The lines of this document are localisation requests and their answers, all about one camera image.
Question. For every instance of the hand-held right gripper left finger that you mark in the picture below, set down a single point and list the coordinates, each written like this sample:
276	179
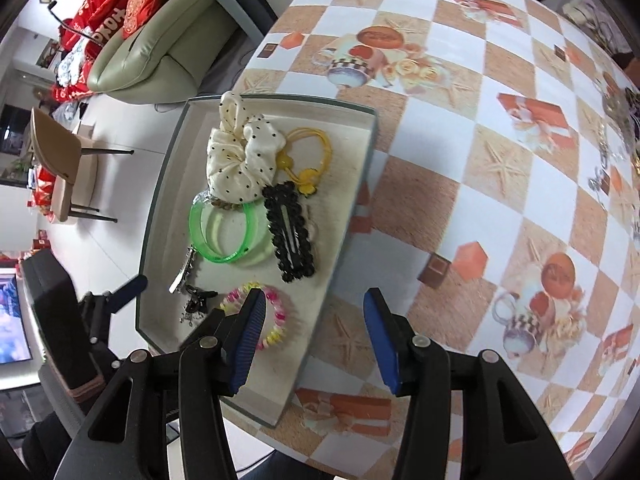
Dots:
247	340

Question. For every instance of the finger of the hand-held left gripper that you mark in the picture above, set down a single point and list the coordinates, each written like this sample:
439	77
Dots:
131	287

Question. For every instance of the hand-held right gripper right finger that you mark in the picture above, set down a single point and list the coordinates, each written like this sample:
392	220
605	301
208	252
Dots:
382	340

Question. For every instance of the small black hair clip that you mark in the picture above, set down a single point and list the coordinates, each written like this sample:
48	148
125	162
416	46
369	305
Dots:
197	297

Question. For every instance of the green translucent bangle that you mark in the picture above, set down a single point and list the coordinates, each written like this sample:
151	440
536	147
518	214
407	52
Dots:
196	227

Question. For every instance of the black flower snap hair clip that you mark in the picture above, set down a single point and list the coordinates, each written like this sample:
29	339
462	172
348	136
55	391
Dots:
280	195

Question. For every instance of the cream polka dot scrunchie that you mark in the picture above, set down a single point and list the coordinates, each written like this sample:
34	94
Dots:
240	160

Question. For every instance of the beige lined glass tray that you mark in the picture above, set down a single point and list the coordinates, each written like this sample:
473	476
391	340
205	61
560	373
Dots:
330	170

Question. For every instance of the television screen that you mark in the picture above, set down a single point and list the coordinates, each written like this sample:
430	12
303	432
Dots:
12	330

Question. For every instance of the printed checkered tablecloth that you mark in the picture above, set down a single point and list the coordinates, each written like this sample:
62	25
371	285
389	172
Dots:
425	200

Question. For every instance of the beige chair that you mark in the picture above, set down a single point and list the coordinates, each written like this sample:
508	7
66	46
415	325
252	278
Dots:
50	145

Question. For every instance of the pale green leather sofa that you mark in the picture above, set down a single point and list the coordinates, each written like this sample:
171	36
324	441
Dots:
150	55

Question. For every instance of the cream cloth bag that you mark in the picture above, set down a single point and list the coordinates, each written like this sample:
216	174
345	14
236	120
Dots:
585	10

